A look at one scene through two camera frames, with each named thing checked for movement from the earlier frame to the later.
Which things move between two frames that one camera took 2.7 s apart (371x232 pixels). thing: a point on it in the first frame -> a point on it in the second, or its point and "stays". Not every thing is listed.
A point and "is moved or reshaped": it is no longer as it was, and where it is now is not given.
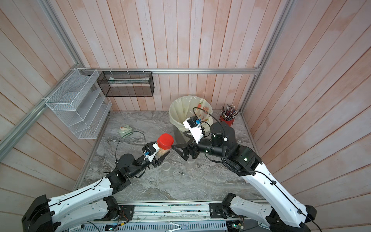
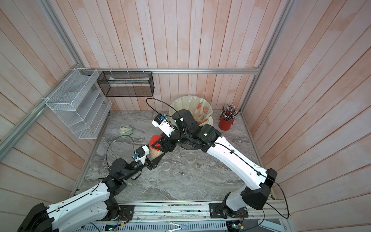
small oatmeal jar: (166, 166) stays
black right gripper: (194, 147) -> (165, 143)
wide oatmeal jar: (191, 160) stays
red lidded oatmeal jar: (164, 142) is moved or reshaped
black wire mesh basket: (126, 83) stays
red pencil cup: (230, 123) stays
